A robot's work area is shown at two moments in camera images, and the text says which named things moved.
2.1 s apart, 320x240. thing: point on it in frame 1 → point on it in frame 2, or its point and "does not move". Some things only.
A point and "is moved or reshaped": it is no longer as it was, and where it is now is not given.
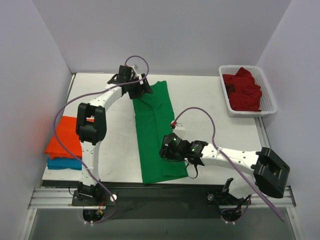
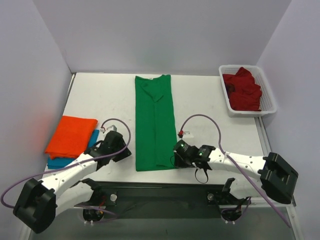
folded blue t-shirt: (64, 163) does not move
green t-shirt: (154, 117) is moved or reshaped
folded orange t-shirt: (66, 129) does not move
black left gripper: (139, 89) → (122, 152)
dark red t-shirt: (243, 93) does not move
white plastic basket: (267, 103) does not move
